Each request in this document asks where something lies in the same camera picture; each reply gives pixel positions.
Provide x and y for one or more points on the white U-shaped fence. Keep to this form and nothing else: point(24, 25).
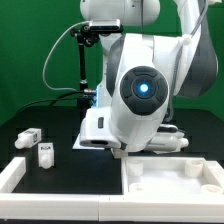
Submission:
point(123, 207)

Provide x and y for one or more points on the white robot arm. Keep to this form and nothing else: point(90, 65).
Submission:
point(142, 73)

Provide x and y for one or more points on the grey camera on stand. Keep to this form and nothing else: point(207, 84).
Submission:
point(105, 26)

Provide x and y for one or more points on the black camera stand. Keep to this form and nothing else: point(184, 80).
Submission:
point(85, 39)

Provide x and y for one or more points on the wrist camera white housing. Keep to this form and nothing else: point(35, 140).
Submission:
point(95, 131)

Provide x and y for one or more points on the white sheet with tags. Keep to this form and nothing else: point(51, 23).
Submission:
point(77, 146)

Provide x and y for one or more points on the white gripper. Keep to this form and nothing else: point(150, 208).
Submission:
point(168, 139)

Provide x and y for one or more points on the white square table top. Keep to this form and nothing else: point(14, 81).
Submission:
point(179, 176)

